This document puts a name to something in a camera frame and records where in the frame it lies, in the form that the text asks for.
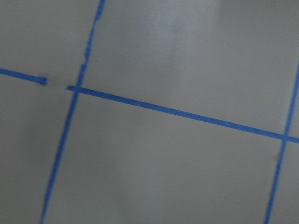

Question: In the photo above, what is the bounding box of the long blue tape strip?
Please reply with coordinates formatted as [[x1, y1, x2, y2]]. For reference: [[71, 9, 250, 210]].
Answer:
[[0, 68, 299, 144]]

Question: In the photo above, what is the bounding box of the crossing blue tape strip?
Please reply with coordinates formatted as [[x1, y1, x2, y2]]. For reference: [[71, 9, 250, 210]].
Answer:
[[263, 68, 299, 224]]

